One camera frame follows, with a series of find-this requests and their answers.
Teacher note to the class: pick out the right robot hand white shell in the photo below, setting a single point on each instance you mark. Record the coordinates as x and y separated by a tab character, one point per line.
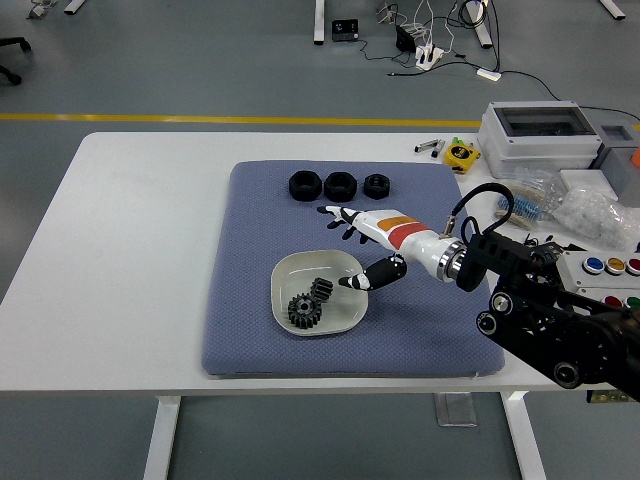
405	235

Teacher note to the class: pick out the small black gear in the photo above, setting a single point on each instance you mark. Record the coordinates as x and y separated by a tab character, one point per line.
322	288

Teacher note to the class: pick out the large black gear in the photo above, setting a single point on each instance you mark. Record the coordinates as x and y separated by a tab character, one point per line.
304	312

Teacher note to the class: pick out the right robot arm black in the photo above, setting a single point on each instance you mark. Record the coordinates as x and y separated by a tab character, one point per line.
550	310

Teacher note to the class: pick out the small black hex nut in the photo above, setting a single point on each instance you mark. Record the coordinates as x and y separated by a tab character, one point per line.
369	188

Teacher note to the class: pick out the large black hex nut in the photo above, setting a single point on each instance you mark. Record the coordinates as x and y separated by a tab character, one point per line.
331	189
296	187

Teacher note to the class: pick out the grey electrical box clear lid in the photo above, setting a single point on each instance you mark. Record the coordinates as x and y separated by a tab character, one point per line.
525	150

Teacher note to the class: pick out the grey coloured push-button box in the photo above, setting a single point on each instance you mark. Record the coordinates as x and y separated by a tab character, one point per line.
580	275

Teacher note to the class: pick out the white flat box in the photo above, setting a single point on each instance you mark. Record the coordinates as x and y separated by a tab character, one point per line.
585	180

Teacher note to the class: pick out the small grey box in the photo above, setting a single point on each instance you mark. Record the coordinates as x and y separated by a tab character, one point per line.
620	162

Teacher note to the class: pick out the black silver marker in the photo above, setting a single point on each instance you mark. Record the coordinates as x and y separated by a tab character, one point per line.
424	147
438	148

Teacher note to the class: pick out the yellow tape measure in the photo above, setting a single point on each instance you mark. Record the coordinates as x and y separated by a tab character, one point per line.
460	156

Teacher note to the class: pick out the white square plate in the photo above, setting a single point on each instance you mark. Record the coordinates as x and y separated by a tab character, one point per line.
345	312

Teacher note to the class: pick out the blue resistor tape roll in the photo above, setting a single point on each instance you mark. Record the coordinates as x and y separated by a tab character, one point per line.
527	207

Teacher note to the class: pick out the black digital display module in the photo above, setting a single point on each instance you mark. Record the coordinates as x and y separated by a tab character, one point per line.
550	250

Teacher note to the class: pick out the clear plastic bag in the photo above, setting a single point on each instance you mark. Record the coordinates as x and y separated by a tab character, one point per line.
542	182

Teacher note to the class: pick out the blue-grey quilted mat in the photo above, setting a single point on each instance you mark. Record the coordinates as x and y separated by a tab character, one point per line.
250	250

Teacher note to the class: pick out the white small adapter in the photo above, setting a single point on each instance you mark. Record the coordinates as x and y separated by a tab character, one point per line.
488	74

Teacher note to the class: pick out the clear plastic floor plate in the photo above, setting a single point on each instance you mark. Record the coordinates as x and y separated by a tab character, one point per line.
455	410

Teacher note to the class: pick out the white power strip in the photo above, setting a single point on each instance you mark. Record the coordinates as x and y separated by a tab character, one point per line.
429	54

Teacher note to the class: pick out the bag of white plastic parts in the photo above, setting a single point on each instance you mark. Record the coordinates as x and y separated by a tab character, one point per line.
595	215

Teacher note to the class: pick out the black power adapter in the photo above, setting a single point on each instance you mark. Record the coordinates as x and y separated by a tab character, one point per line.
405	39

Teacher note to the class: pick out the black device with screen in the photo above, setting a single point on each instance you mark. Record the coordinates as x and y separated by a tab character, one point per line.
345	30

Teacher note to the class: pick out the white background table leg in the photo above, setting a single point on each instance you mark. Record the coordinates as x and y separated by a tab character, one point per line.
482	27
319	22

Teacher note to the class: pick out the orange object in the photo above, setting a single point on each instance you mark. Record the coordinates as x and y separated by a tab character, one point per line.
636	157

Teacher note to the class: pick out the white table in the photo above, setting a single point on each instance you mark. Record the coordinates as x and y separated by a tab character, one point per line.
125	225

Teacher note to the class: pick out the black office chair base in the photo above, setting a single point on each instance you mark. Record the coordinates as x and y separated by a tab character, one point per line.
12	45

